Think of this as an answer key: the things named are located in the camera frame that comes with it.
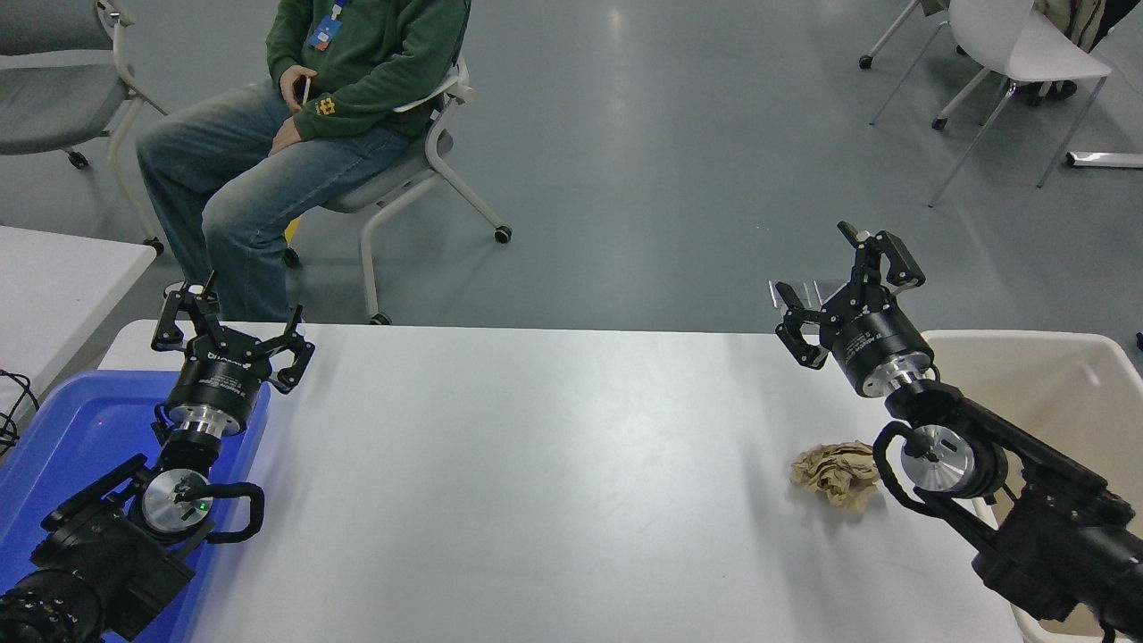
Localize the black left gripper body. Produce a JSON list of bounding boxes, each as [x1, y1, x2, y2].
[[165, 338, 272, 421]]

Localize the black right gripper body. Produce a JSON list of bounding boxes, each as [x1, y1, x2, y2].
[[820, 304, 934, 394]]

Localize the person's left hand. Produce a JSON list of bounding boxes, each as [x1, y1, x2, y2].
[[268, 116, 305, 157]]

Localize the person's right hand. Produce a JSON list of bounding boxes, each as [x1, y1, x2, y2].
[[279, 64, 315, 113]]

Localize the crumpled tan paper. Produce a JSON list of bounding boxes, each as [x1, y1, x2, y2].
[[790, 441, 885, 513]]

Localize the white side table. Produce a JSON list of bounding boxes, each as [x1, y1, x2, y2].
[[0, 225, 158, 421]]

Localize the blue plastic tray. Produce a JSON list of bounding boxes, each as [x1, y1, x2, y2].
[[0, 370, 271, 643]]

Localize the white grey castor chair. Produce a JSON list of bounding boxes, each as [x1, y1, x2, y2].
[[284, 55, 513, 326]]

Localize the large pale plastic bin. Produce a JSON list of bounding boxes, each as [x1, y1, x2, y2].
[[920, 330, 1143, 643]]

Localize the white table foot bar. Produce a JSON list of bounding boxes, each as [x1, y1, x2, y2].
[[1065, 150, 1143, 170]]

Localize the white shell chair metal legs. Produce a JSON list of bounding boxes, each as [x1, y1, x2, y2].
[[869, 0, 1114, 208]]

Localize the beige garment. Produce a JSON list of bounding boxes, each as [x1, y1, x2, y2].
[[1034, 0, 1108, 47]]

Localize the seated person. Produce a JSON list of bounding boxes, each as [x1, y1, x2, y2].
[[136, 0, 471, 322]]

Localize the black cable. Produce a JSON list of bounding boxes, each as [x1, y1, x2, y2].
[[0, 368, 42, 458]]

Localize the grey armchair with white frame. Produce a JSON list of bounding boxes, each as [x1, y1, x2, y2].
[[0, 0, 169, 257]]

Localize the blue lanyard badge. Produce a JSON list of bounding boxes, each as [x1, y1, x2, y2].
[[308, 0, 350, 52]]

